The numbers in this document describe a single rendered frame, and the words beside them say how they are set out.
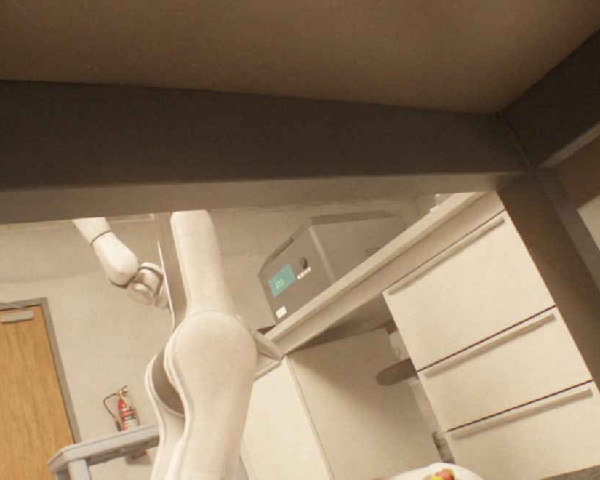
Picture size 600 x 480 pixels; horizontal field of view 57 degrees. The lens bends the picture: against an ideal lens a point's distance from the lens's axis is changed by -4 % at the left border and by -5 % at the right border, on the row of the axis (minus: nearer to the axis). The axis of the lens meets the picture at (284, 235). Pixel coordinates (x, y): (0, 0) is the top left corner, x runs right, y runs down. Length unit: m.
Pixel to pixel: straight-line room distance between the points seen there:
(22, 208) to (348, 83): 0.21
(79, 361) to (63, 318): 0.36
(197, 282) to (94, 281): 3.88
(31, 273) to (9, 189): 4.61
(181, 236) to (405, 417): 1.53
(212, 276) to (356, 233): 1.06
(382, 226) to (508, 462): 1.00
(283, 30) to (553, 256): 0.30
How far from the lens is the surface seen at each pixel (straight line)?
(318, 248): 1.96
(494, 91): 0.49
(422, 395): 5.69
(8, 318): 4.66
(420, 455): 2.44
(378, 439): 2.31
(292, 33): 0.32
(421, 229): 1.54
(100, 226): 1.39
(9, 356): 4.61
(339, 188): 0.35
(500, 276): 1.47
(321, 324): 1.95
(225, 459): 0.96
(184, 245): 1.11
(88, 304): 4.84
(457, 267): 1.54
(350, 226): 2.09
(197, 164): 0.29
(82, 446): 3.22
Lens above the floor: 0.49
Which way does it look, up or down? 19 degrees up
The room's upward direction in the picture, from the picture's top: 22 degrees counter-clockwise
